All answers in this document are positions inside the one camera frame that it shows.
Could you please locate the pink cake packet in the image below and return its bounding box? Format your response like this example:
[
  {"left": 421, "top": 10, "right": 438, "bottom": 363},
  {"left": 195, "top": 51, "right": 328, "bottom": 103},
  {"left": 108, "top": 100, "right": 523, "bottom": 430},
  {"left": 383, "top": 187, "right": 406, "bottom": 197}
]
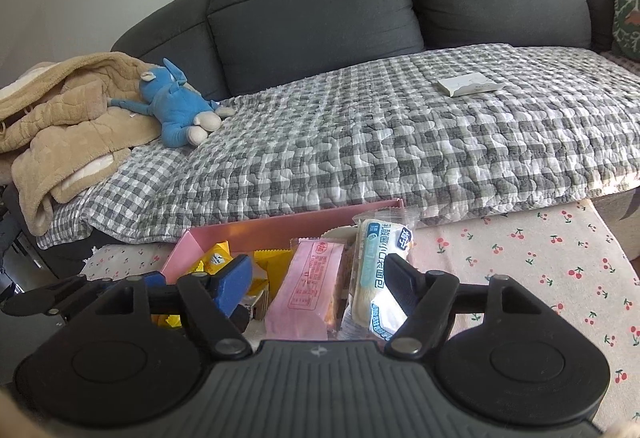
[{"left": 264, "top": 238, "right": 357, "bottom": 341}]

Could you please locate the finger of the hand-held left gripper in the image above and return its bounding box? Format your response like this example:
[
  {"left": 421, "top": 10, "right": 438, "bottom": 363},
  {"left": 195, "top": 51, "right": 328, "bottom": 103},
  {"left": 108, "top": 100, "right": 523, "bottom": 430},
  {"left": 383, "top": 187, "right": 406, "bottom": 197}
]
[{"left": 0, "top": 272, "right": 166, "bottom": 319}]

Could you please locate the pink and silver cardboard box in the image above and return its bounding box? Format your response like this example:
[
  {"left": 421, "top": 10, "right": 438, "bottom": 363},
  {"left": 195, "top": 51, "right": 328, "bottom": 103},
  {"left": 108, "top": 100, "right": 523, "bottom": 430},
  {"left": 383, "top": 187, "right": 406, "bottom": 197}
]
[{"left": 161, "top": 198, "right": 406, "bottom": 289}]

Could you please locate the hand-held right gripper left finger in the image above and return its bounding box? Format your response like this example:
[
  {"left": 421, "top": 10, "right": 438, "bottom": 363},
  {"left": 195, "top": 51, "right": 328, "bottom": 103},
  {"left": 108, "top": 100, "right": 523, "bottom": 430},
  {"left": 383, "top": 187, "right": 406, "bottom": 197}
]
[{"left": 92, "top": 255, "right": 253, "bottom": 361}]

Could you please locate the small yellow cracker packet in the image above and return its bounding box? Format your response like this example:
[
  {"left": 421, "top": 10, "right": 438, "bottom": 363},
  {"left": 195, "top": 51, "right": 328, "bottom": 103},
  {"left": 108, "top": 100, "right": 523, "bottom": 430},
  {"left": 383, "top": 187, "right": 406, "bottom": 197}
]
[{"left": 200, "top": 241, "right": 233, "bottom": 276}]

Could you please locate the white blue bread packet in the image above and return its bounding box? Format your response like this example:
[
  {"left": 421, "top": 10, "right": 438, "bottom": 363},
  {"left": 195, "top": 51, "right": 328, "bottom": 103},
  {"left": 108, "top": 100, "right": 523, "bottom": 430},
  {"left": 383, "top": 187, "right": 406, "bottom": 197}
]
[{"left": 339, "top": 211, "right": 418, "bottom": 341}]

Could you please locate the green patterned cushion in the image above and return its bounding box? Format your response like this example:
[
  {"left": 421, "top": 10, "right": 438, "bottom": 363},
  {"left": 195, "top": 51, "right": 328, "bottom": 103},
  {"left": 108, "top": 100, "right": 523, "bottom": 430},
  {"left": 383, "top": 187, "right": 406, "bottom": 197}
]
[{"left": 607, "top": 0, "right": 640, "bottom": 56}]

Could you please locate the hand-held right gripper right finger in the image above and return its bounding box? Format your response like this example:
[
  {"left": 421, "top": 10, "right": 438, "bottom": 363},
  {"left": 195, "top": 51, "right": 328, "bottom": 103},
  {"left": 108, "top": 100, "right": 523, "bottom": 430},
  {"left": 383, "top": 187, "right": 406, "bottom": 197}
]
[{"left": 385, "top": 253, "right": 548, "bottom": 359}]

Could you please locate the blue plush toy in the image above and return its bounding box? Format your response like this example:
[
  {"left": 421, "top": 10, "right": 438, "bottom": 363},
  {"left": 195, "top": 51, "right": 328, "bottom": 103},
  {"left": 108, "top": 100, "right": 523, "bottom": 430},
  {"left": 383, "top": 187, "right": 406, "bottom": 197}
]
[{"left": 107, "top": 58, "right": 236, "bottom": 148}]

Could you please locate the beige fleece blanket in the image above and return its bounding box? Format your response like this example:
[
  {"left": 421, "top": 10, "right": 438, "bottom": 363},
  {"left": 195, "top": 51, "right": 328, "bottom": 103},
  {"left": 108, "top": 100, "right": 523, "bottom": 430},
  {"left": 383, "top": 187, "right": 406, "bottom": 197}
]
[{"left": 0, "top": 51, "right": 163, "bottom": 236}]

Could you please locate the small white flat box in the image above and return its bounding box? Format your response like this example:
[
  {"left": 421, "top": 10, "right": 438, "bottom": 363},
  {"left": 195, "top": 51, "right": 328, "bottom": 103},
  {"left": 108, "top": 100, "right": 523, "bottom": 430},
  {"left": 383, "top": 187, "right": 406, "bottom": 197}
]
[{"left": 437, "top": 73, "right": 501, "bottom": 96}]

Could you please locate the dark grey sofa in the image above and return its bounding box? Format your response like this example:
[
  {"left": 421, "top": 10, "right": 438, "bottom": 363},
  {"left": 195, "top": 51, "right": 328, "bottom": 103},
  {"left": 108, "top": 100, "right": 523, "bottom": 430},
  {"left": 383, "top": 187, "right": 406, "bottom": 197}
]
[{"left": 0, "top": 0, "right": 640, "bottom": 289}]

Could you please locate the grey checked quilt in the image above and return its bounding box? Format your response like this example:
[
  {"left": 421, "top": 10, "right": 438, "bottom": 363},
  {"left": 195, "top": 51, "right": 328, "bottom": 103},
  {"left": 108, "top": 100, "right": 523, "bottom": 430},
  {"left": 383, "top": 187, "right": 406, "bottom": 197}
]
[{"left": 37, "top": 43, "right": 640, "bottom": 251}]

